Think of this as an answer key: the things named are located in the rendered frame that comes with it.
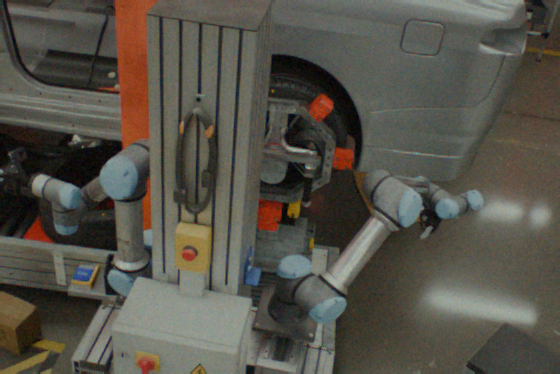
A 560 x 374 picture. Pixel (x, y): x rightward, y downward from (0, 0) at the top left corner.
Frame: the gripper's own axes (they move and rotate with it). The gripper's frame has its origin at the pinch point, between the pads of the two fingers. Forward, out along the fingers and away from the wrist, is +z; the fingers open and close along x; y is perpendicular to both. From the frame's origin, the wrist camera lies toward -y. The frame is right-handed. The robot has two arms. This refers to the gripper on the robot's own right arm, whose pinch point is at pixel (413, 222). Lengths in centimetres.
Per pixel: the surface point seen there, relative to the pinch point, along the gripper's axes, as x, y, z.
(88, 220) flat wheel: -57, 81, 114
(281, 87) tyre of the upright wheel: -77, 13, 29
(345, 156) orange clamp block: -39.1, -7.5, 28.2
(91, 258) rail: -40, 85, 117
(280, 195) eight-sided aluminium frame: -35, 8, 63
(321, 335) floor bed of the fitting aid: 36, 6, 75
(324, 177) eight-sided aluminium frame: -34, -3, 42
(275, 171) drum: -44, 24, 42
